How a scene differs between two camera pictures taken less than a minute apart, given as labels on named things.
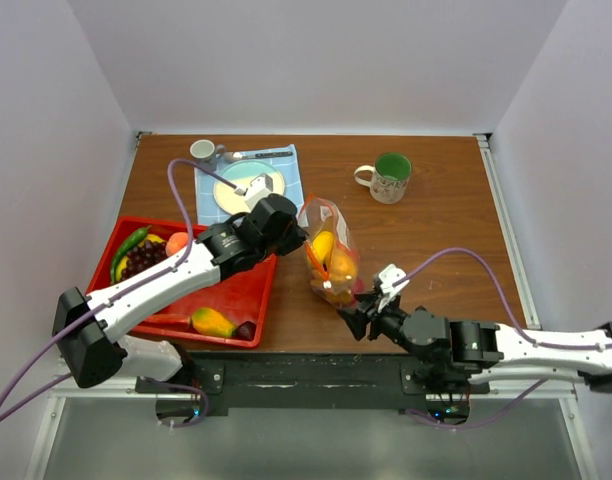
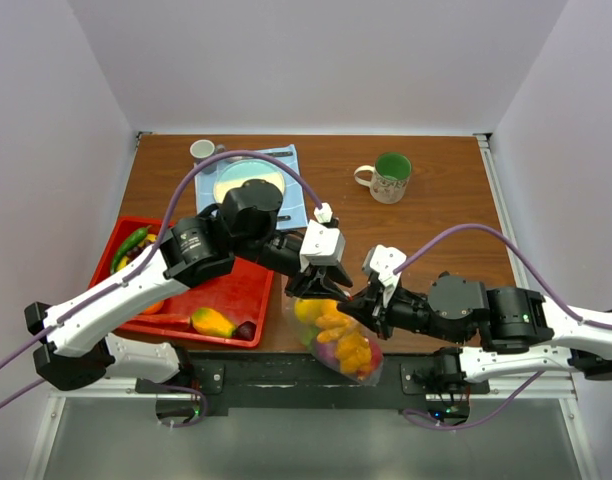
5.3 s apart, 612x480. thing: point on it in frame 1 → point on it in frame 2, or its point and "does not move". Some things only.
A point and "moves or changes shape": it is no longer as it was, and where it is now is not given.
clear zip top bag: x=333 y=258 moves or changes shape
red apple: x=358 y=286 → x=376 y=356
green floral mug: x=391 y=174 does not move
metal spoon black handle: x=239 y=156 does not move
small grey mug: x=204 y=150 does not move
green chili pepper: x=133 y=239 does not move
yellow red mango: x=210 y=321 does not move
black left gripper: x=297 y=236 → x=322 y=281
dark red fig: x=245 y=331 does not move
